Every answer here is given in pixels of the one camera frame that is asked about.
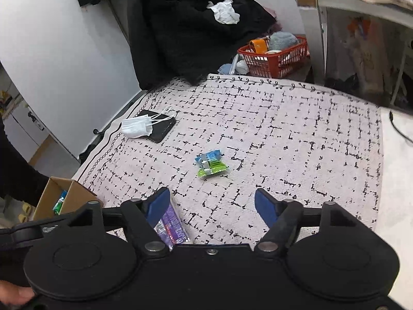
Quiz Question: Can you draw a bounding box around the purple wafer pack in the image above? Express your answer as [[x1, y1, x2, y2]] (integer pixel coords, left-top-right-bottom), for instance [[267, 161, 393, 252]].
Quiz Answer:
[[154, 198, 192, 251]]

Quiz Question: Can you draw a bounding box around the person left hand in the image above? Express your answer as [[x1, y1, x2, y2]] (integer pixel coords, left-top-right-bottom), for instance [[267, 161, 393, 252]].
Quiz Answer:
[[0, 281, 35, 306]]

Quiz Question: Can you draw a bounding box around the dark green snack packet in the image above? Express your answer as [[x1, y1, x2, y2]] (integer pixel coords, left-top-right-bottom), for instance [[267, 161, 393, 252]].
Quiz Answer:
[[52, 190, 67, 215]]

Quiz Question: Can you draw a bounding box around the brown cardboard box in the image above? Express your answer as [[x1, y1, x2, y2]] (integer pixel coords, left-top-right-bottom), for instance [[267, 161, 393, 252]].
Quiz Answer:
[[33, 176, 103, 220]]

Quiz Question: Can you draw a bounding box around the blue green candy packet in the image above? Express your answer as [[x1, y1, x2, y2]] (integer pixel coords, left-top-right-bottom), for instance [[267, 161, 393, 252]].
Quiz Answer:
[[195, 150, 229, 178]]

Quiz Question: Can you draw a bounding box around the white face mask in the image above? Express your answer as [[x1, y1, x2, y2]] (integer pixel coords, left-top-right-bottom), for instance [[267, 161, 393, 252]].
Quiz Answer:
[[120, 111, 177, 140]]

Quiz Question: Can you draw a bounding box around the black smartphone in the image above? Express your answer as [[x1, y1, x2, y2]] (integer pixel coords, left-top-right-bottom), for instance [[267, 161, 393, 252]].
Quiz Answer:
[[137, 110, 176, 143]]

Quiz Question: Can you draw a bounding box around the patterned white bed cover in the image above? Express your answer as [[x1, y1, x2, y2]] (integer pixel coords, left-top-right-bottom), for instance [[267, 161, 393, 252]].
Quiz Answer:
[[75, 75, 383, 244]]

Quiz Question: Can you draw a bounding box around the red plastic basket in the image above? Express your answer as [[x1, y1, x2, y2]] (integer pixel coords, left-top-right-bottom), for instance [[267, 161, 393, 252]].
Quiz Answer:
[[237, 35, 308, 79]]

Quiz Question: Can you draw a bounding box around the black clothing pile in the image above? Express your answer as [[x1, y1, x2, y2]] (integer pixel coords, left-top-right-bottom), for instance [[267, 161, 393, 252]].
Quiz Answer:
[[127, 0, 276, 90]]

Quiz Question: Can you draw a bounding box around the white shelf unit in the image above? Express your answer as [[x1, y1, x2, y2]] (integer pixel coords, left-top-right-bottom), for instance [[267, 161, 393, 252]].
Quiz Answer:
[[295, 0, 412, 107]]

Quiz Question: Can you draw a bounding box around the black cable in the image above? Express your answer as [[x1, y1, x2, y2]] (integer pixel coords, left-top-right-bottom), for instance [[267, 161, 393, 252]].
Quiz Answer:
[[388, 110, 413, 146]]

